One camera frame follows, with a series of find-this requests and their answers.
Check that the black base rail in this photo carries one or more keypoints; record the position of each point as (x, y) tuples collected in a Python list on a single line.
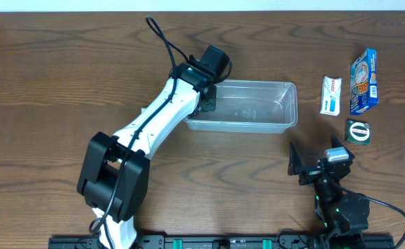
[(284, 240)]

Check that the green round tin box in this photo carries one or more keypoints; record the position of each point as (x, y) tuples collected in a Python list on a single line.
[(357, 132)]

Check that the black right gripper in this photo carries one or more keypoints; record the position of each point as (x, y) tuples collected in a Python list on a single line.
[(313, 173)]

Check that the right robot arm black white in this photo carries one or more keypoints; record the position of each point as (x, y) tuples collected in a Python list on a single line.
[(344, 214)]

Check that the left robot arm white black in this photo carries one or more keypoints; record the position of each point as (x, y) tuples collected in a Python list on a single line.
[(115, 172)]

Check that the white Panadol box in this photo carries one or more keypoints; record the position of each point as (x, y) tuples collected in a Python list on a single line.
[(330, 97)]

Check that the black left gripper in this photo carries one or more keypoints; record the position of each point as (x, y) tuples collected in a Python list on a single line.
[(207, 104)]

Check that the blue KoolFever box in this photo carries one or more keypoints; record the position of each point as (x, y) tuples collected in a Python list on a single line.
[(363, 83)]

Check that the clear plastic container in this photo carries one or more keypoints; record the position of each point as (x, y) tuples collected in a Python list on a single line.
[(247, 106)]

